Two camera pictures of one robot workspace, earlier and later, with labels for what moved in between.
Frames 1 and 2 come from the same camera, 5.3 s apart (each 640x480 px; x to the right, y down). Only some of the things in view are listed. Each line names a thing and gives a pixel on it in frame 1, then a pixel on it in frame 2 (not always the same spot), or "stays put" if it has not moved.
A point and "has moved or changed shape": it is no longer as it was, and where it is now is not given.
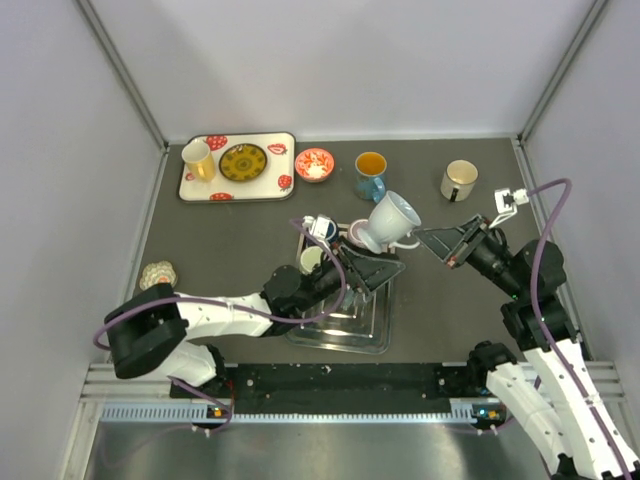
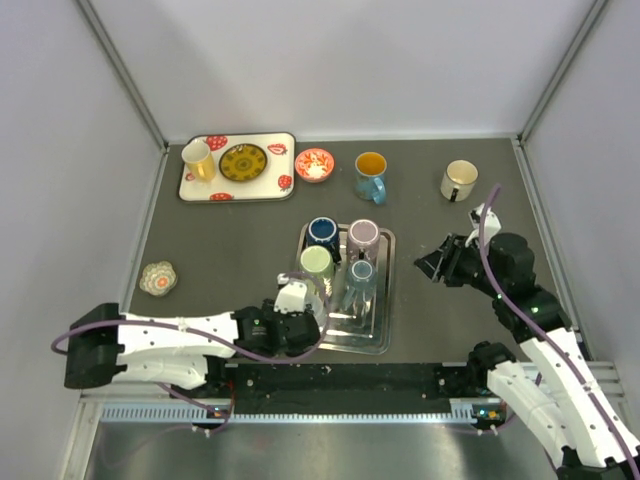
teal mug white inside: (348, 299) has moved or changed shape
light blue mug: (390, 224) has moved or changed shape
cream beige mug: (458, 182) stays put
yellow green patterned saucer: (242, 162) stays put
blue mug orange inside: (369, 170) stays put
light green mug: (310, 256) stays put
